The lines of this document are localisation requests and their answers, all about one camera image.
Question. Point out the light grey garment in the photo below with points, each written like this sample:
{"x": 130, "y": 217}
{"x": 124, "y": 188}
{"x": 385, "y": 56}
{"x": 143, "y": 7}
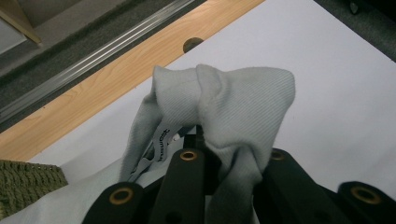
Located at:
{"x": 239, "y": 105}

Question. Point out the metal floor rail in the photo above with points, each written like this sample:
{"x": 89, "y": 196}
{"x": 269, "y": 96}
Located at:
{"x": 93, "y": 59}

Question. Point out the wooden furniture leg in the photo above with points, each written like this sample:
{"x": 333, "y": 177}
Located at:
{"x": 18, "y": 18}

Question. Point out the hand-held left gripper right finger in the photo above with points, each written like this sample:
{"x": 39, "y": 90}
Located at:
{"x": 289, "y": 193}

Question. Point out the green knitted cloth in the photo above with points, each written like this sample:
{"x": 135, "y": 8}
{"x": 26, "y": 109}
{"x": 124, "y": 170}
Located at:
{"x": 25, "y": 183}

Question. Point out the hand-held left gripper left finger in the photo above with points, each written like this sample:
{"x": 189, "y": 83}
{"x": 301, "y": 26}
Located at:
{"x": 183, "y": 186}

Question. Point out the white table mat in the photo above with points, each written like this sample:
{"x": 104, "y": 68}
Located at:
{"x": 327, "y": 93}

